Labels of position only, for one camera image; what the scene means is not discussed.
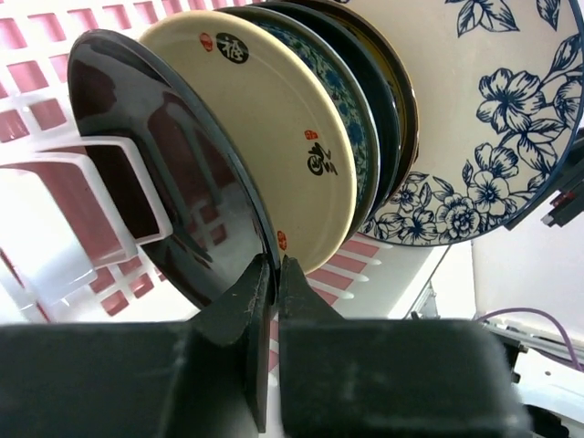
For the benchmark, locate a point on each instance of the teal blue patterned plate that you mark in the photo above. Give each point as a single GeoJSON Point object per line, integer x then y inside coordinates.
{"type": "Point", "coordinates": [313, 39]}

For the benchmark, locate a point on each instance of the yellow patterned plate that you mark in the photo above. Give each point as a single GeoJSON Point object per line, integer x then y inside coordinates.
{"type": "Point", "coordinates": [395, 74]}

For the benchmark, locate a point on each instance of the glossy black bowl plate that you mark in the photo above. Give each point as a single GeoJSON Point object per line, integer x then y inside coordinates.
{"type": "Point", "coordinates": [368, 74]}

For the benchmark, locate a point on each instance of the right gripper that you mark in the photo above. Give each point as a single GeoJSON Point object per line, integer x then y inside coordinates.
{"type": "Point", "coordinates": [566, 177]}

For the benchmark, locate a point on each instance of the white blue floral plate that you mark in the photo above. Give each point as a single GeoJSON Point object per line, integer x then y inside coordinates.
{"type": "Point", "coordinates": [499, 91]}

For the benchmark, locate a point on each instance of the cream plate with calligraphy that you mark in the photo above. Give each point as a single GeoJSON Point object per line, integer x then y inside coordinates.
{"type": "Point", "coordinates": [281, 120]}

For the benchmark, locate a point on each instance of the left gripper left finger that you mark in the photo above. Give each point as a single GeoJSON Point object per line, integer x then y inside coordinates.
{"type": "Point", "coordinates": [203, 377]}

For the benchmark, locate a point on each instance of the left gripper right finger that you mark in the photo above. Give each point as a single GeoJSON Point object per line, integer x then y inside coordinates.
{"type": "Point", "coordinates": [343, 377]}

